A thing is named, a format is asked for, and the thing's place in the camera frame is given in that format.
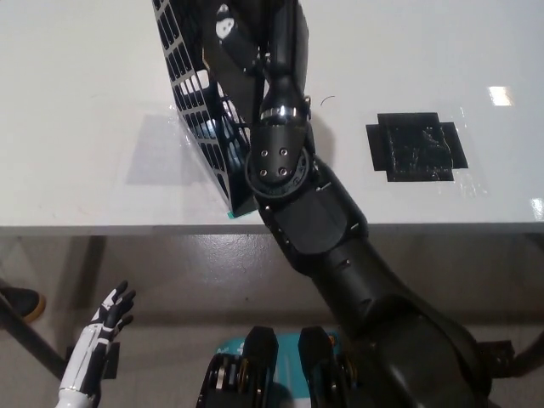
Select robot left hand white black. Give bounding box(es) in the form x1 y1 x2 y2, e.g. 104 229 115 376
58 279 137 394

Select robot right hand white black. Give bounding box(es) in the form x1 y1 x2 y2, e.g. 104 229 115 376
213 0 311 86

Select black mesh file shelf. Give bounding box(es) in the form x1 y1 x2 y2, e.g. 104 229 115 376
151 0 261 216

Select black robot legs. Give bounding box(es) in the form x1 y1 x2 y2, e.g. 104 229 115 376
195 326 354 408

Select black floor tape piece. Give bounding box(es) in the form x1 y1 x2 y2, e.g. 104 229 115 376
476 339 516 379
100 342 122 380

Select black metal pole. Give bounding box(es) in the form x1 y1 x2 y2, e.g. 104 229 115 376
0 292 65 380

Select black shoe tan sole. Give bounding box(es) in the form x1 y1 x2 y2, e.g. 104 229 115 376
0 286 47 325

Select black tape patch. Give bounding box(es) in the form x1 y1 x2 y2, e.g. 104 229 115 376
365 111 469 184

